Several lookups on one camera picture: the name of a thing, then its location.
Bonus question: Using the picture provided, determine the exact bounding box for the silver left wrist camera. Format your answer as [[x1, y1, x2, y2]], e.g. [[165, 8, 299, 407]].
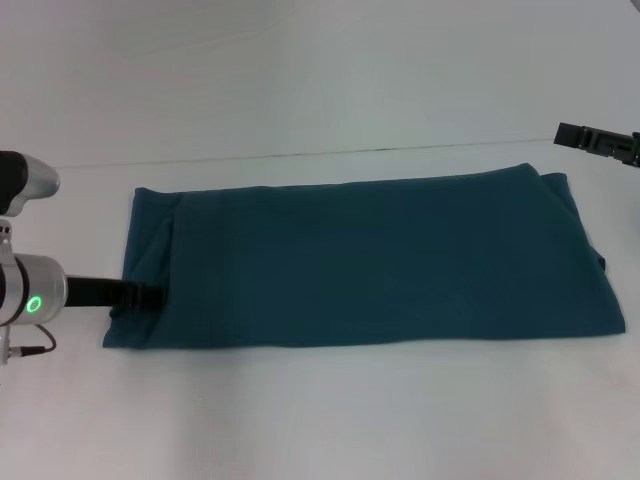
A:
[[0, 149, 62, 261]]

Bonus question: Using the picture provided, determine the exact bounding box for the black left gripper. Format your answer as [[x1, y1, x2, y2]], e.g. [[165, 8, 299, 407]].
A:
[[64, 273, 166, 317]]

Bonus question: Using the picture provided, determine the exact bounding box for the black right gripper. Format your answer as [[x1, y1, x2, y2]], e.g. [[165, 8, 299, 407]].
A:
[[554, 122, 640, 170]]

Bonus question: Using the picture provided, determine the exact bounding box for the teal T-shirt with FREE print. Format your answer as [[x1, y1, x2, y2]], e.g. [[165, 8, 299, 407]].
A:
[[101, 162, 629, 351]]

